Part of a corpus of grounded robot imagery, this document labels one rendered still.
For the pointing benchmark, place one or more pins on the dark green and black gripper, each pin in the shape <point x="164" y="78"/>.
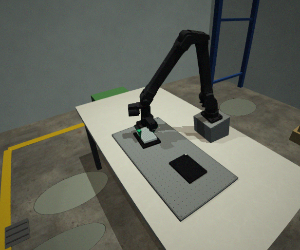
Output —
<point x="138" y="126"/>

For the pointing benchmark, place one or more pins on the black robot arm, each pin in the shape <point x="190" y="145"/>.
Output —
<point x="185" y="39"/>

